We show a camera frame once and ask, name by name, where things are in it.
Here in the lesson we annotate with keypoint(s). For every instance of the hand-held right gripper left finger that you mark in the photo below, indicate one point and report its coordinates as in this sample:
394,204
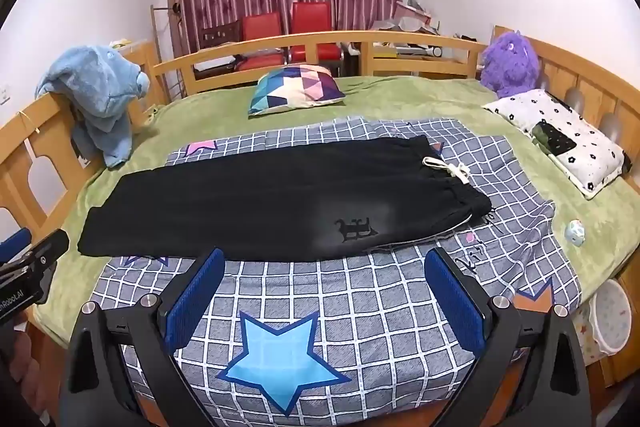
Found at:
196,302

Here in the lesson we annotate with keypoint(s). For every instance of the white floral pillow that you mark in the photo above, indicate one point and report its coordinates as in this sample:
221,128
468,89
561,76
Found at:
592,149

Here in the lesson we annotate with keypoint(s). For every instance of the black pants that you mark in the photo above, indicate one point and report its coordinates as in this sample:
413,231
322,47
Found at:
250,207

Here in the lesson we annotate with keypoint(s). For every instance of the white wall socket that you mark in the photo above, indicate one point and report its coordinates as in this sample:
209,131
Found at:
5,96

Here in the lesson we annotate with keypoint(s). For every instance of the blue plush toy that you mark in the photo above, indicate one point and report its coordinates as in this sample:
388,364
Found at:
95,82

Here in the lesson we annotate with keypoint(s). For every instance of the wooden bed frame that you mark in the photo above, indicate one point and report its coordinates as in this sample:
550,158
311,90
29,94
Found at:
320,38

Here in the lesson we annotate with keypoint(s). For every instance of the cluttered desk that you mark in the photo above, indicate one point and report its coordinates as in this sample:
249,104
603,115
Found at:
415,24

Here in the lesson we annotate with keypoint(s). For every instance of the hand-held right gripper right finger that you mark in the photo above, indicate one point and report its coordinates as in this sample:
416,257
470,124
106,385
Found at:
454,302

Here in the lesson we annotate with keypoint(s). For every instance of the red chair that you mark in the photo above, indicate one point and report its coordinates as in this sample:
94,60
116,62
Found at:
262,32
312,24

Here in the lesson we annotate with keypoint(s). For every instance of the geometric patterned pillow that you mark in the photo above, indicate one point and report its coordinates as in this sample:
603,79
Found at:
295,89

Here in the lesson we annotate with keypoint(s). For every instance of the purple plush toy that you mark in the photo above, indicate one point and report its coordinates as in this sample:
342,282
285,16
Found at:
510,67

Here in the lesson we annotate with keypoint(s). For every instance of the small light blue toy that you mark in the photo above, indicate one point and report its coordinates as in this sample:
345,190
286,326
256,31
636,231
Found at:
575,233

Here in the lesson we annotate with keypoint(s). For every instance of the dark cloth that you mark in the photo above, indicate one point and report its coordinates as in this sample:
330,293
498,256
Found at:
552,138

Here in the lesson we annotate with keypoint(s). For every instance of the dark wooden chair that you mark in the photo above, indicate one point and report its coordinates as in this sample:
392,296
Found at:
220,34

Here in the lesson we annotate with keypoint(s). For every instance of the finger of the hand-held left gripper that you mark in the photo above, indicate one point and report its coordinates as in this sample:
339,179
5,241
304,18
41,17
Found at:
50,247
15,241

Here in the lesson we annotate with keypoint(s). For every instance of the plaid blanket with stars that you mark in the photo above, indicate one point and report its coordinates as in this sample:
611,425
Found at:
375,307

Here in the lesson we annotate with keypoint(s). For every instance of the green bed blanket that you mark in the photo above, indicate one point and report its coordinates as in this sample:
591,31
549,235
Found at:
400,102

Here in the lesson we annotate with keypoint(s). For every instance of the white plastic basin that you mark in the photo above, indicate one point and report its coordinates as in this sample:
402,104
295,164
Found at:
612,317

